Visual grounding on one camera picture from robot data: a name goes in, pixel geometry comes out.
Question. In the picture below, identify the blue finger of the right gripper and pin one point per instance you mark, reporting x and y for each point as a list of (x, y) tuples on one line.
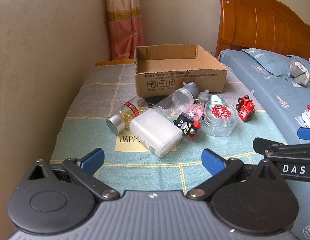
[(303, 133)]

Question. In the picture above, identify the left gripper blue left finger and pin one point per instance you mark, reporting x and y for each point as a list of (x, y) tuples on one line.
[(92, 161)]

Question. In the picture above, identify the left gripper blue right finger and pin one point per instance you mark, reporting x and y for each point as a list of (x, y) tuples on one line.
[(213, 162)]

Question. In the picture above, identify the clear round box red label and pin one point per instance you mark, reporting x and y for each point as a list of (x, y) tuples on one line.
[(219, 117)]

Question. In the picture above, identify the capsule bottle silver cap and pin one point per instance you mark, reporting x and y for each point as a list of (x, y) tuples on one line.
[(121, 117)]

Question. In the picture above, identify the red wooden toy train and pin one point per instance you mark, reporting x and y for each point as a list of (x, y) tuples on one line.
[(245, 108)]

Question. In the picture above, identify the white plastic rectangular bottle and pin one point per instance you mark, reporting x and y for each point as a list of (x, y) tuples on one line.
[(155, 132)]

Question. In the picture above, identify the clear plastic jar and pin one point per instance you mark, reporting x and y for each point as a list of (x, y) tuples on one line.
[(179, 101)]

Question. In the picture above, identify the grey rubber animal toy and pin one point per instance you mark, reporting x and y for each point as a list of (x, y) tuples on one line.
[(192, 88)]

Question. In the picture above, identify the black oval mirror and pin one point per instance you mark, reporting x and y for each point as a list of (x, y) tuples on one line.
[(153, 100)]

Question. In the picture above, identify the papers on bed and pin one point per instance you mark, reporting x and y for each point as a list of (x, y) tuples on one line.
[(304, 119)]

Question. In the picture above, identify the teal patchwork blanket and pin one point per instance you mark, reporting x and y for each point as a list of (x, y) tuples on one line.
[(128, 164)]

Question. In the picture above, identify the blue floral bedsheet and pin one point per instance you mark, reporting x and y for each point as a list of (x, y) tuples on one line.
[(283, 100)]

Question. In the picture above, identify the pink trinket clear case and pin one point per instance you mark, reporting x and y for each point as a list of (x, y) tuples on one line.
[(195, 112)]

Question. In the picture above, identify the grey plush toy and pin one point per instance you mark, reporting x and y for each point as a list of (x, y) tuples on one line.
[(299, 73)]

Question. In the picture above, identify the blue floral pillow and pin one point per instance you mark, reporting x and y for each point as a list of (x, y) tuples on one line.
[(274, 63)]

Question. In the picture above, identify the brown cardboard box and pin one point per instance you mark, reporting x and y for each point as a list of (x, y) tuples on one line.
[(161, 69)]

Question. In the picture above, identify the orange wooden headboard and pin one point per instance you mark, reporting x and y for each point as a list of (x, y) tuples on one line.
[(263, 24)]

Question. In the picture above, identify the pink curtain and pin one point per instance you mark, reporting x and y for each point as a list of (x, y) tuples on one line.
[(125, 28)]

